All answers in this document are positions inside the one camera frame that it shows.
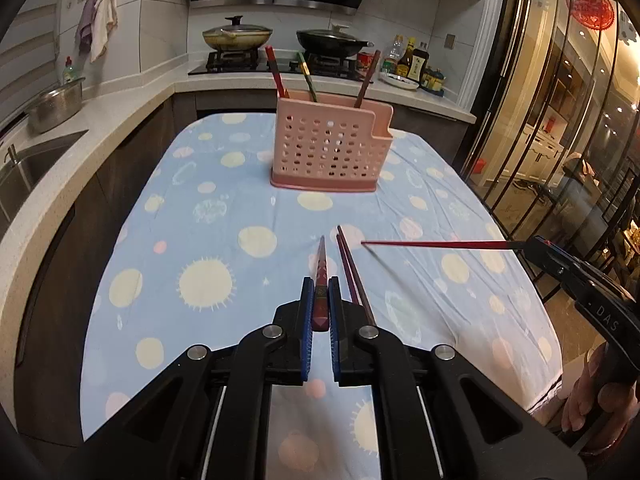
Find brown chopstick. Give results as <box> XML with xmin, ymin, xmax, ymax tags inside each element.
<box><xmin>354</xmin><ymin>49</ymin><xmax>382</xmax><ymax>109</ymax></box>

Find dark red chopstick pair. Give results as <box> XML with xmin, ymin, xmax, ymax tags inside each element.
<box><xmin>336</xmin><ymin>225</ymin><xmax>378</xmax><ymax>328</ymax></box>

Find dark soy sauce bottle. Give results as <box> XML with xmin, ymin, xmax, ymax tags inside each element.
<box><xmin>407</xmin><ymin>41</ymin><xmax>431</xmax><ymax>83</ymax></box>

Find yellow-capped sauce bottle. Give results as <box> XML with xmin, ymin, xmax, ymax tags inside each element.
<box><xmin>397</xmin><ymin>37</ymin><xmax>416</xmax><ymax>78</ymax></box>

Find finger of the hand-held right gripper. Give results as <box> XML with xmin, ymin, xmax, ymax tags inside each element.
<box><xmin>527</xmin><ymin>235</ymin><xmax>626</xmax><ymax>292</ymax></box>
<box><xmin>522</xmin><ymin>247</ymin><xmax>596</xmax><ymax>307</ymax></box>

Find black wok with lid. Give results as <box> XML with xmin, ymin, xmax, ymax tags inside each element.
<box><xmin>296</xmin><ymin>24</ymin><xmax>375</xmax><ymax>58</ymax></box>

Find window blind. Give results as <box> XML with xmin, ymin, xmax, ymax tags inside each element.
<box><xmin>0</xmin><ymin>0</ymin><xmax>66</xmax><ymax>126</ymax></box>

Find purple hanging towel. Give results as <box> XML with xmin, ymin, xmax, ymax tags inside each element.
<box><xmin>76</xmin><ymin>0</ymin><xmax>98</xmax><ymax>56</ymax></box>

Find black gas stove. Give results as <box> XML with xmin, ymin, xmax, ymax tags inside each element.
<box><xmin>189</xmin><ymin>49</ymin><xmax>368</xmax><ymax>81</ymax></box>

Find steel sink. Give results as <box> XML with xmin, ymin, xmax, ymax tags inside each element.
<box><xmin>0</xmin><ymin>130</ymin><xmax>88</xmax><ymax>221</ymax></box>

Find steel pot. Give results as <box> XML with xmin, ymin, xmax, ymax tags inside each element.
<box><xmin>25</xmin><ymin>77</ymin><xmax>86</xmax><ymax>133</ymax></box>

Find green chopstick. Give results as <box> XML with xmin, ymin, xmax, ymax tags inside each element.
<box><xmin>296</xmin><ymin>51</ymin><xmax>318</xmax><ymax>103</ymax></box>

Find person's right hand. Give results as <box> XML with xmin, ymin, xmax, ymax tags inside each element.
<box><xmin>561</xmin><ymin>352</ymin><xmax>640</xmax><ymax>457</ymax></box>

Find glass sliding door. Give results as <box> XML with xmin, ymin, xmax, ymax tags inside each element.
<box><xmin>460</xmin><ymin>0</ymin><xmax>640</xmax><ymax>301</ymax></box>

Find pink plastic utensil holder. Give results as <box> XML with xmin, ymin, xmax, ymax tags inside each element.
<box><xmin>270</xmin><ymin>92</ymin><xmax>394</xmax><ymax>193</ymax></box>

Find blue dotted tablecloth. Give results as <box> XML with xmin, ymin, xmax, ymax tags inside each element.
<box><xmin>80</xmin><ymin>112</ymin><xmax>563</xmax><ymax>480</ymax></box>

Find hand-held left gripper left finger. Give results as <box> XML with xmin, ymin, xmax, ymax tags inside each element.
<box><xmin>65</xmin><ymin>276</ymin><xmax>317</xmax><ymax>480</ymax></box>

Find white hanging towel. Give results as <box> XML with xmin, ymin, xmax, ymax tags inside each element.
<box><xmin>90</xmin><ymin>0</ymin><xmax>119</xmax><ymax>63</ymax></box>

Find small seasoning jars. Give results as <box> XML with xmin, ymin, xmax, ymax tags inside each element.
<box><xmin>421</xmin><ymin>67</ymin><xmax>446</xmax><ymax>93</ymax></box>

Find clear oil bottle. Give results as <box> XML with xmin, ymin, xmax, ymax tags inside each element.
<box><xmin>382</xmin><ymin>35</ymin><xmax>403</xmax><ymax>75</ymax></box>

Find white plate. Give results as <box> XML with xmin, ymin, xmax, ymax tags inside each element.
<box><xmin>379</xmin><ymin>71</ymin><xmax>420</xmax><ymax>91</ymax></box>

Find beige pan with lid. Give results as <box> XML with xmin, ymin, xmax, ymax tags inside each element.
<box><xmin>202</xmin><ymin>16</ymin><xmax>274</xmax><ymax>52</ymax></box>

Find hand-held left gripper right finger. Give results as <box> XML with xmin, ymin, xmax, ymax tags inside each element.
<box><xmin>327</xmin><ymin>276</ymin><xmax>586</xmax><ymax>480</ymax></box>

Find red paper window decoration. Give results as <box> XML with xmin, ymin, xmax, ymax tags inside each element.
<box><xmin>565</xmin><ymin>0</ymin><xmax>616</xmax><ymax>31</ymax></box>

